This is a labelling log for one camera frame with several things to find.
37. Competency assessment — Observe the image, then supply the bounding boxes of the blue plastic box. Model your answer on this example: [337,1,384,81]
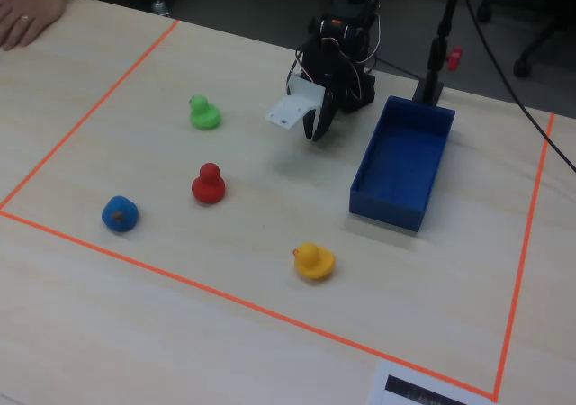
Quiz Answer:
[348,94,456,233]

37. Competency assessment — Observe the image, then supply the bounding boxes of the white paper with black print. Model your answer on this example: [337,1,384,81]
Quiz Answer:
[366,360,496,405]

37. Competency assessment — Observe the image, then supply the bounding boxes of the orange tape line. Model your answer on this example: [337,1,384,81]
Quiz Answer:
[491,112,556,401]
[0,19,181,212]
[0,209,499,401]

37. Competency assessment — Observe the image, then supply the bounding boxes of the blue rubber duck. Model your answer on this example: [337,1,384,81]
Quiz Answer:
[101,194,140,234]

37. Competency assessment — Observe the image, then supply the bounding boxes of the red rubber duck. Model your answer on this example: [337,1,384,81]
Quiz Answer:
[191,162,226,205]

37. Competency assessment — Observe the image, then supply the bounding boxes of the long black cable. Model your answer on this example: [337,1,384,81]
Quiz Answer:
[461,0,576,175]

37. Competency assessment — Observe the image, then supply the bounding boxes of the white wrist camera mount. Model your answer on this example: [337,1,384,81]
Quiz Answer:
[264,71,328,131]

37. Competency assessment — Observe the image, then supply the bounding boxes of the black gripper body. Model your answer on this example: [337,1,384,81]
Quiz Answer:
[297,39,362,112]

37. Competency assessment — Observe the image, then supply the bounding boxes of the green rubber duck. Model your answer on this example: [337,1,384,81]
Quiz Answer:
[188,94,222,131]

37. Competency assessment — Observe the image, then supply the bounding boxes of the yellow rubber duck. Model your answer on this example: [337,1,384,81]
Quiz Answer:
[292,242,337,281]

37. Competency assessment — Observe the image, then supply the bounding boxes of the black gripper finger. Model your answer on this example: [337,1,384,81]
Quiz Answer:
[311,86,338,143]
[301,107,319,140]

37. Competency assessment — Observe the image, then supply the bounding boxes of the black office chair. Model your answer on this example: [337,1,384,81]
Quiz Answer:
[475,0,576,80]

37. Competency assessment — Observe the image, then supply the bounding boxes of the robot servo wire bundle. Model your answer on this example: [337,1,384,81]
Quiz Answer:
[358,11,384,76]

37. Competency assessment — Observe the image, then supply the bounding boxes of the black camera stand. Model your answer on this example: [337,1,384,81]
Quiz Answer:
[411,0,469,107]

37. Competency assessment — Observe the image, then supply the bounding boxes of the person's hand with ring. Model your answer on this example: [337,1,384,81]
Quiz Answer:
[0,0,68,51]

